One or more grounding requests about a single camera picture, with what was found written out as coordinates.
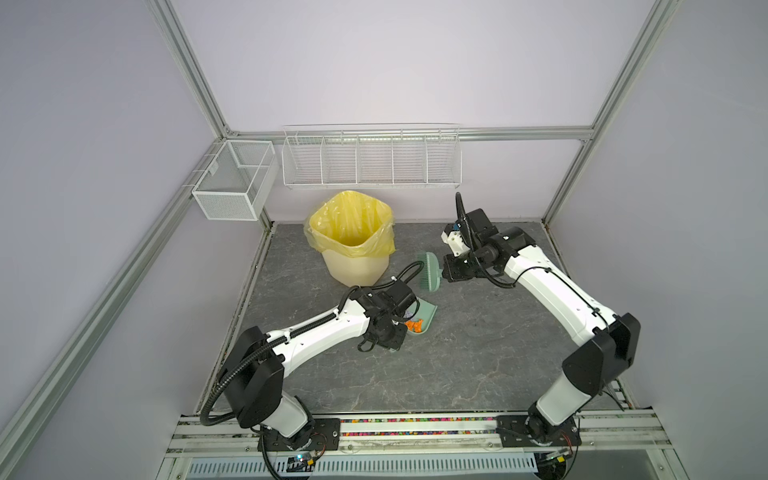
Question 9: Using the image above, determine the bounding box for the aluminium front rail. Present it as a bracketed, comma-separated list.
[166, 410, 673, 458]

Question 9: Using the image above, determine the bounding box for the green plastic dustpan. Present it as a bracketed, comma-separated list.
[404, 298, 437, 336]

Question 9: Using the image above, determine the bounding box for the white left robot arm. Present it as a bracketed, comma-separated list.
[199, 260, 425, 445]

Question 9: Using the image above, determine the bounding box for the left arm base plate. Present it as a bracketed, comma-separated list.
[261, 417, 341, 452]

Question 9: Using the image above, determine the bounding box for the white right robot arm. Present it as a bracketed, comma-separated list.
[441, 194, 641, 445]

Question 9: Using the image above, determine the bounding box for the orange paper scrap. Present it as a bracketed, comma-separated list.
[406, 320, 423, 334]

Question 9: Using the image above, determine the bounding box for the beige bin yellow bag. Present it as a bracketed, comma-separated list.
[304, 190, 395, 287]

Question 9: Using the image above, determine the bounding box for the long white wire basket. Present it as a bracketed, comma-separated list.
[281, 123, 463, 189]

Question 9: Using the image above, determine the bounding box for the green hand brush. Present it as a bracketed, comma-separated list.
[417, 251, 442, 293]

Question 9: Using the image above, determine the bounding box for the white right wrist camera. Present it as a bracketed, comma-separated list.
[441, 223, 470, 258]

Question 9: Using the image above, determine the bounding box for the small white mesh basket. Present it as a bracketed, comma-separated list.
[192, 140, 279, 221]

